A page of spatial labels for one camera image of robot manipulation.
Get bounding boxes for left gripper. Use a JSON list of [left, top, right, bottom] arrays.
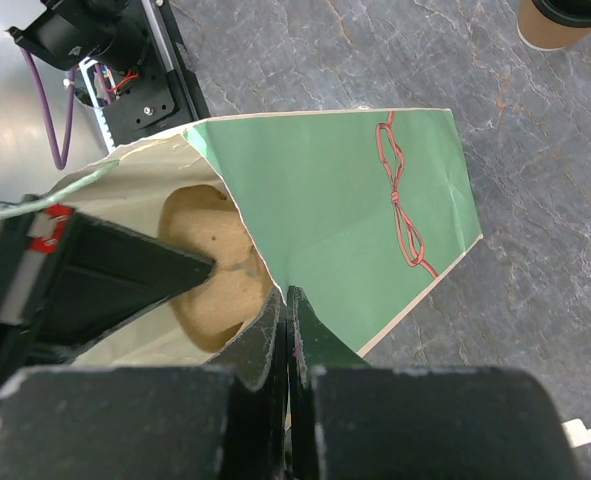
[[0, 203, 214, 384]]

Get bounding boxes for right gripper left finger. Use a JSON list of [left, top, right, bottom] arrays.
[[0, 292, 286, 479]]

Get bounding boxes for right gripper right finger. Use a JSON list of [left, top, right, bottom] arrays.
[[286, 287, 581, 479]]

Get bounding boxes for green printed paper bag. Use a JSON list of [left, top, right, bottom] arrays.
[[36, 108, 482, 366]]

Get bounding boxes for brown paper coffee cup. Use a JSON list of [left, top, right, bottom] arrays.
[[517, 0, 591, 52]]

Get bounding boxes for black plastic cup lid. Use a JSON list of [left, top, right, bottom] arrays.
[[532, 0, 591, 28]]

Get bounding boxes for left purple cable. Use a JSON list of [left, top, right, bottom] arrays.
[[20, 49, 79, 171]]

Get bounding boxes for slotted cable duct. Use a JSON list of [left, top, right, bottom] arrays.
[[93, 101, 116, 153]]

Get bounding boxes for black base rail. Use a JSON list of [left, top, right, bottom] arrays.
[[78, 1, 210, 147]]

